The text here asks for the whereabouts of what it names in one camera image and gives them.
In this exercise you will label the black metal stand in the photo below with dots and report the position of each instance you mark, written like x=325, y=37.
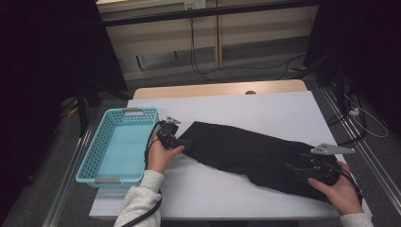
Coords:
x=82, y=113
x=339, y=82

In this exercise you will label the light blue plastic basket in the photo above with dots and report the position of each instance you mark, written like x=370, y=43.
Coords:
x=123, y=148

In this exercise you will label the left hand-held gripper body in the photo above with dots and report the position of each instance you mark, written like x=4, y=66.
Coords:
x=168, y=132

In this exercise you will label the white wall socket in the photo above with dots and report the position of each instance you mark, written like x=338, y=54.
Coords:
x=195, y=3

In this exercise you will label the white table cover sheet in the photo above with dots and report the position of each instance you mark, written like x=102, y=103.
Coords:
x=299, y=119

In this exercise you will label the black pants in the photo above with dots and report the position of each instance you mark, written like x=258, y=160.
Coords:
x=246, y=151

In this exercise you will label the black curtain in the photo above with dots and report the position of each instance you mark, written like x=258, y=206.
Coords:
x=372, y=47
x=47, y=63

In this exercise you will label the person's right hand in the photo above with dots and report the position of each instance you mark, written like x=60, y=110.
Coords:
x=345, y=198

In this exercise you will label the person's left hand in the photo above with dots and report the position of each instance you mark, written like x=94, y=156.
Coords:
x=157, y=159

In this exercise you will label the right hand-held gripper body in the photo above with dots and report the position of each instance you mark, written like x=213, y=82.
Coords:
x=321, y=168

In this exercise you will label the aluminium floor rail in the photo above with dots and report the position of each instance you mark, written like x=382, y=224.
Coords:
x=375, y=164
x=67, y=179

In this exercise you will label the wooden cabinet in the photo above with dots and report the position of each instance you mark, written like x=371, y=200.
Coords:
x=164, y=34

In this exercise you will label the white plug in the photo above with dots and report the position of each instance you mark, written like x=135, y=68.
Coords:
x=354, y=111

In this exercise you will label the wooden table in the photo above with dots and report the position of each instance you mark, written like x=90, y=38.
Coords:
x=164, y=91

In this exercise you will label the black metal bar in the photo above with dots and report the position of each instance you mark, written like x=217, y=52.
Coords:
x=205, y=12

